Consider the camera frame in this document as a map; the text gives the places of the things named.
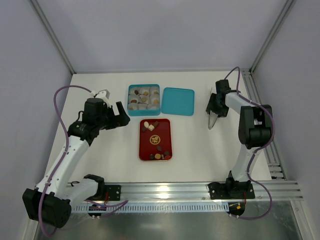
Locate stainless steel tongs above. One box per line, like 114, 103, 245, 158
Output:
206, 87, 218, 130

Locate teal tin lid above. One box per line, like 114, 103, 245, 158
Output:
161, 87, 195, 116

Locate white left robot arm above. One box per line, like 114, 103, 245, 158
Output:
22, 97, 130, 229

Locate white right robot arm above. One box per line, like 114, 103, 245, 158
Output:
205, 79, 274, 200

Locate teal tin box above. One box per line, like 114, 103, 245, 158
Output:
127, 84, 161, 117

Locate red lacquer tray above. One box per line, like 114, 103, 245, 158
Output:
138, 118, 173, 161

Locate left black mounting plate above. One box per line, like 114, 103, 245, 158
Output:
103, 184, 122, 202

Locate black mounting plate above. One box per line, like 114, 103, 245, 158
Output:
103, 184, 122, 202
208, 182, 256, 200

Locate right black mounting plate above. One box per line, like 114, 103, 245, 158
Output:
208, 182, 256, 200

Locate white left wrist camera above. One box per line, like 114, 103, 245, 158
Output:
89, 89, 110, 102

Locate white slotted cable duct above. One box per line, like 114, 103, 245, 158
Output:
71, 201, 229, 214

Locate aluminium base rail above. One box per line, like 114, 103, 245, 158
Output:
66, 181, 304, 202

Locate aluminium frame post right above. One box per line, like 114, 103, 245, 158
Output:
249, 0, 297, 74

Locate aluminium frame post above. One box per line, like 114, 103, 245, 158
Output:
28, 0, 76, 75
249, 0, 297, 74

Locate aluminium frame post left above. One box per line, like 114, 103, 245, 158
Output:
28, 0, 76, 75

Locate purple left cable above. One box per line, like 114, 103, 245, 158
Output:
38, 85, 129, 238

